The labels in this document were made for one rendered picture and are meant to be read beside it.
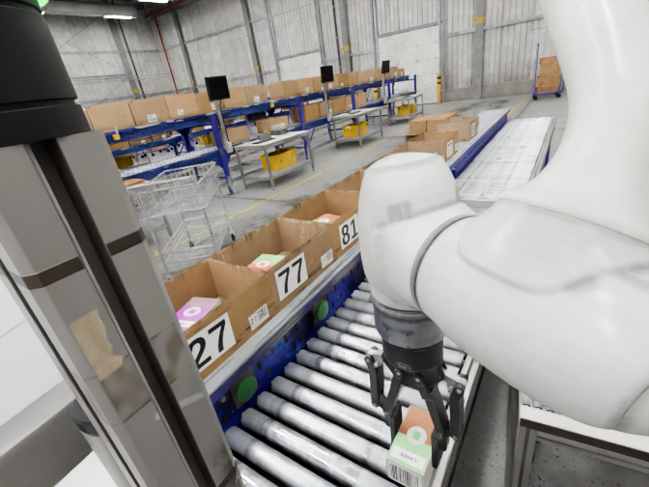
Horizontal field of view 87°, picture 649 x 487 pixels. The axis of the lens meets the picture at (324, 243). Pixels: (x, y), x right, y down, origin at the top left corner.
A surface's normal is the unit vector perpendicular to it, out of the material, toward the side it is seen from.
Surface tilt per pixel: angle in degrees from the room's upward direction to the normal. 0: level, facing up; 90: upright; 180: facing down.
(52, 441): 90
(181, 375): 90
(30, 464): 90
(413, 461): 0
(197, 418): 90
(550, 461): 0
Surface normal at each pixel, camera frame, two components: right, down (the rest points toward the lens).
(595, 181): -0.41, -0.38
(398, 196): -0.42, 0.03
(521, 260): -0.77, -0.33
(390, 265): -0.88, 0.21
